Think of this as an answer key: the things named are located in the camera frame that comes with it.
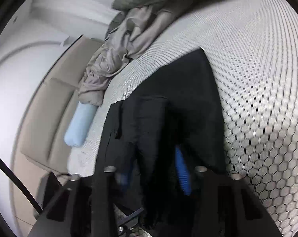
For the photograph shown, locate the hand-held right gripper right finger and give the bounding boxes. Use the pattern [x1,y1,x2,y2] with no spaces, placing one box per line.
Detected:
[175,145,283,237]

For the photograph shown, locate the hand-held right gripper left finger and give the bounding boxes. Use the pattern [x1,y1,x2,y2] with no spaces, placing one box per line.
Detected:
[28,165,130,237]

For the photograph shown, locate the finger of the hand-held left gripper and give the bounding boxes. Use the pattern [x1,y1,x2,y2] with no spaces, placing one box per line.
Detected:
[116,207,145,231]

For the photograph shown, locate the black pants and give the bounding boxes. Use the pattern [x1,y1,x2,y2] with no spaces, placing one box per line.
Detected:
[96,48,226,230]

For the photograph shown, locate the light blue bolster pillow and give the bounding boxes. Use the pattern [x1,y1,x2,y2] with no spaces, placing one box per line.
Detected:
[64,102,98,149]

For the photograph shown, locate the beige padded headboard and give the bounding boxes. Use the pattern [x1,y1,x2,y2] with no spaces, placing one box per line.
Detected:
[11,36,105,228]

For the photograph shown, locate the beige grey blanket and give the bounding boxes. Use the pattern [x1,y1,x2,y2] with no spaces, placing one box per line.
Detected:
[79,5,164,107]

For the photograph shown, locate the white curtain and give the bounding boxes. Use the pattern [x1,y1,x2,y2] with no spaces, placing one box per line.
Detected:
[31,0,130,30]

